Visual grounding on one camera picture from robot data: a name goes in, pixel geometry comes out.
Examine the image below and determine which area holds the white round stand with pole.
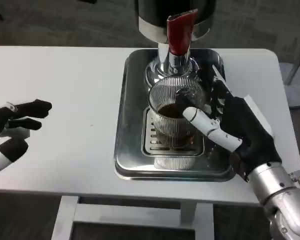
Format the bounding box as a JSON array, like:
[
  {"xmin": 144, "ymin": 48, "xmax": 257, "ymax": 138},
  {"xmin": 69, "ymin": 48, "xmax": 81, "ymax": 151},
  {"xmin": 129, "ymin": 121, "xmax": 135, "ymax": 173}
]
[{"xmin": 279, "ymin": 37, "xmax": 300, "ymax": 110}]

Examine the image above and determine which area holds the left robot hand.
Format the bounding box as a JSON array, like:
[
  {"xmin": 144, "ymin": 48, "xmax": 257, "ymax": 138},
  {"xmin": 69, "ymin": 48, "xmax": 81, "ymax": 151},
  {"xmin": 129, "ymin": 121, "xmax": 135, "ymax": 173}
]
[{"xmin": 0, "ymin": 99, "xmax": 53, "ymax": 178}]

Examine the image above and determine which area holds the white table frame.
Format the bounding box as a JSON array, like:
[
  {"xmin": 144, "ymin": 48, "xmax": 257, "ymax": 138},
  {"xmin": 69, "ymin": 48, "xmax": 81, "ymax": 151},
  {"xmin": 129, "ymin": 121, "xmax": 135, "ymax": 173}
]
[{"xmin": 49, "ymin": 194, "xmax": 216, "ymax": 240}]

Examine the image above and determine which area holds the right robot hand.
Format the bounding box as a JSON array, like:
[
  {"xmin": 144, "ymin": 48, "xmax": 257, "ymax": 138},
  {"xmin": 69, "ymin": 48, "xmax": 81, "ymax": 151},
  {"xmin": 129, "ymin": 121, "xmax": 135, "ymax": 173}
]
[{"xmin": 182, "ymin": 65, "xmax": 283, "ymax": 185}]

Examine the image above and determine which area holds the red tap lever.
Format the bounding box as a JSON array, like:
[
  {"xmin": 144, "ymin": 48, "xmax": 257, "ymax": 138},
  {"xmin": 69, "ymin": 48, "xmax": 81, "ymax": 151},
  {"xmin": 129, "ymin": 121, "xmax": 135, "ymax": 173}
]
[{"xmin": 166, "ymin": 8, "xmax": 198, "ymax": 56}]

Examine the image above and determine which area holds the black and steel drink dispenser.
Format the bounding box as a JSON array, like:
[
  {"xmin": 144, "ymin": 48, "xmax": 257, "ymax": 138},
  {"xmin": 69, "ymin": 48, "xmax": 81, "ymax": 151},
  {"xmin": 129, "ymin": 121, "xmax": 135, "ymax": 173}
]
[{"xmin": 136, "ymin": 0, "xmax": 217, "ymax": 88}]

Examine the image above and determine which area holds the clear ribbed glass cup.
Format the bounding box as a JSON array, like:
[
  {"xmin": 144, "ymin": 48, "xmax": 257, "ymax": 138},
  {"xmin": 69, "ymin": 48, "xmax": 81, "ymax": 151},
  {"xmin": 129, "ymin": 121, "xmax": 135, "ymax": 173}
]
[{"xmin": 147, "ymin": 76, "xmax": 208, "ymax": 151}]

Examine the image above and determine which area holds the steel drip tray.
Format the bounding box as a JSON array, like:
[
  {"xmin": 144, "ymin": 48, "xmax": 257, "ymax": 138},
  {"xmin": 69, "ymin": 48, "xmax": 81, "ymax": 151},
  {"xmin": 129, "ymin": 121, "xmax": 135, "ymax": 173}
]
[{"xmin": 113, "ymin": 48, "xmax": 237, "ymax": 181}]

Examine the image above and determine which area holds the steel drip grid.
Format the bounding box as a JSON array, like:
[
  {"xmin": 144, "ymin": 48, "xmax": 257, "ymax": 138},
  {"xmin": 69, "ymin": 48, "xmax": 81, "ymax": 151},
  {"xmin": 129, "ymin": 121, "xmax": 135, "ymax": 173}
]
[{"xmin": 141, "ymin": 106, "xmax": 205, "ymax": 156}]

